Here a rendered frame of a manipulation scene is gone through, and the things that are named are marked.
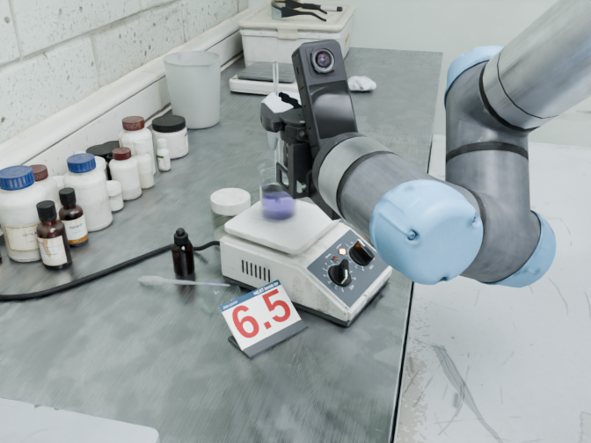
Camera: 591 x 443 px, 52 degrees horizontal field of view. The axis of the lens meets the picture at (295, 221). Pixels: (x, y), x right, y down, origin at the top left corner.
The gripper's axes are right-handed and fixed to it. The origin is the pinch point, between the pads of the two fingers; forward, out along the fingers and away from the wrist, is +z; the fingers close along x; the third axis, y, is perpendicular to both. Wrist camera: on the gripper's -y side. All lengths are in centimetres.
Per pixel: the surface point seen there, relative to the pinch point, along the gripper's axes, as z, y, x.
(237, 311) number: -9.8, 22.8, -9.3
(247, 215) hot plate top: 2.9, 17.1, -3.5
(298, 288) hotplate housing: -8.8, 22.4, -0.9
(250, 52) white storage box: 105, 19, 31
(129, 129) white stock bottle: 40.9, 15.9, -13.2
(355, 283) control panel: -10.7, 22.3, 6.2
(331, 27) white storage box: 90, 11, 51
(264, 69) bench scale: 89, 21, 30
